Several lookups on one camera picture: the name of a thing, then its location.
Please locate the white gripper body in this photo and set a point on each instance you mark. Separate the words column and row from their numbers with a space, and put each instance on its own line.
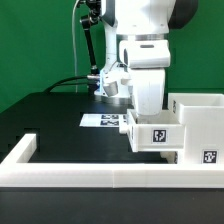
column 147, row 90

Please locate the white drawer tray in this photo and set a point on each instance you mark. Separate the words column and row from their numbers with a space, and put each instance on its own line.
column 171, row 157
column 155, row 134

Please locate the white drawer cabinet box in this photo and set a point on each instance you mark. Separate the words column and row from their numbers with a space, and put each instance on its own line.
column 203, row 117

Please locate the white front drawer tray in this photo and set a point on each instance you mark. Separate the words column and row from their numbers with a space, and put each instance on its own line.
column 171, row 157

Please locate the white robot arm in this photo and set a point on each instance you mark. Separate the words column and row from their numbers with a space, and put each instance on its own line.
column 137, row 51

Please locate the white fiducial marker sheet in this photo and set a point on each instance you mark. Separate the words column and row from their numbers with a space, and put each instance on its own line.
column 102, row 120

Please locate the white U-shaped table fence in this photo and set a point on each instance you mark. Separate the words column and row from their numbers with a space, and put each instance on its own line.
column 16, row 170

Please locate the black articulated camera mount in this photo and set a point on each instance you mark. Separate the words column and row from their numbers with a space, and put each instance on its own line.
column 87, row 22

